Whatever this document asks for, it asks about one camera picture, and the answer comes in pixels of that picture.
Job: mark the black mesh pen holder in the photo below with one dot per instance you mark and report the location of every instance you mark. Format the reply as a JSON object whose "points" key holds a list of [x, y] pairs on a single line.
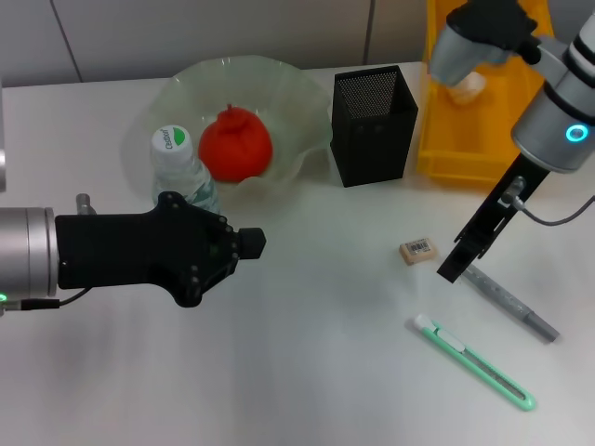
{"points": [[372, 139]]}

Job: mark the green utility knife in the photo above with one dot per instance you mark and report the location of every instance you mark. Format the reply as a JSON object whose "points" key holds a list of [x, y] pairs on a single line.
{"points": [[479, 367]]}

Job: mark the grey marker pen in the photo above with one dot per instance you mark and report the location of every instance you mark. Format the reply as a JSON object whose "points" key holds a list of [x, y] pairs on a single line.
{"points": [[511, 302]]}

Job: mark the green wavy glass fruit bowl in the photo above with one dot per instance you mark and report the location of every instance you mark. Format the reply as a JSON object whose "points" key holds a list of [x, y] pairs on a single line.
{"points": [[279, 107]]}

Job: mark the white paper ball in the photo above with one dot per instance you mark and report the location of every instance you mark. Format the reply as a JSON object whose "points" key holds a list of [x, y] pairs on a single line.
{"points": [[467, 93]]}

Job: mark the yellow plastic bin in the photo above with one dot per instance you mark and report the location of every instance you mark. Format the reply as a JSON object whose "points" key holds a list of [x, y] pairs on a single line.
{"points": [[465, 144]]}

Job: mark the beige barcode eraser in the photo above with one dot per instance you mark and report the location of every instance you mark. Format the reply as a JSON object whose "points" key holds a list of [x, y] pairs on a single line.
{"points": [[418, 251]]}

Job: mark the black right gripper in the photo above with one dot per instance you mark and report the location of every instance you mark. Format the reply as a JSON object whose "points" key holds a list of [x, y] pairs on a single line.
{"points": [[506, 204]]}

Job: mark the orange fruit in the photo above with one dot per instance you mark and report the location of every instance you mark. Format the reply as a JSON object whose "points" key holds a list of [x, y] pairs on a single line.
{"points": [[237, 144]]}

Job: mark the clear green-label water bottle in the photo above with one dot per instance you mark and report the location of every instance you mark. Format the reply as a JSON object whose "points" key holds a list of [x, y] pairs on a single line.
{"points": [[174, 153]]}

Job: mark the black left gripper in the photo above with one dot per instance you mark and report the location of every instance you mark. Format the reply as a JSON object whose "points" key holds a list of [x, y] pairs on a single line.
{"points": [[139, 251]]}

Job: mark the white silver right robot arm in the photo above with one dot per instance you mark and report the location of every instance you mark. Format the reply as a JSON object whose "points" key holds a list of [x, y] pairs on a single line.
{"points": [[558, 93]]}

